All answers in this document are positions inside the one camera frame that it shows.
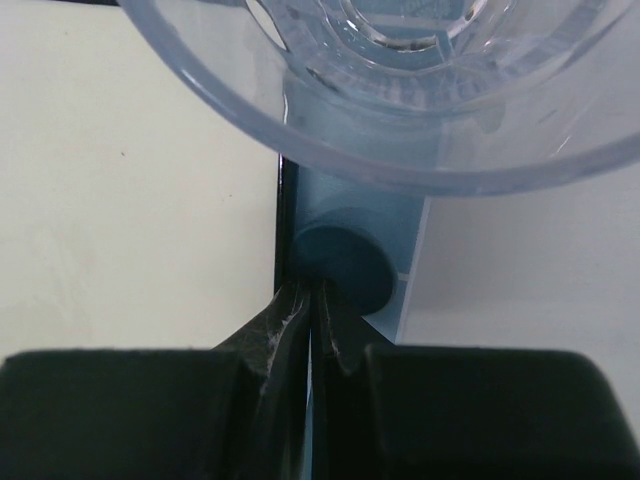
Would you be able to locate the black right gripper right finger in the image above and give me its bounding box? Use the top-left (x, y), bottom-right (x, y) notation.
top-left (310, 280), bottom-right (633, 479)

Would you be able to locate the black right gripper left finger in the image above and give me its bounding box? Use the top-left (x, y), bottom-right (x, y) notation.
top-left (1, 281), bottom-right (311, 479)

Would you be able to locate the blue plastic spoon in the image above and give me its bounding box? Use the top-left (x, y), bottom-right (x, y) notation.
top-left (291, 225), bottom-right (395, 316)

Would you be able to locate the square white plate dark rim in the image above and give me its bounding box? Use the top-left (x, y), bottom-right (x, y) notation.
top-left (1, 1), bottom-right (278, 356)

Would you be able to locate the blue grid placemat cloth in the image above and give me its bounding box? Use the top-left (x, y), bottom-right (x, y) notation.
top-left (277, 78), bottom-right (430, 341)

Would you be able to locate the clear drinking glass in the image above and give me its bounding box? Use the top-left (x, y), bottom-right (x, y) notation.
top-left (122, 1), bottom-right (639, 196)

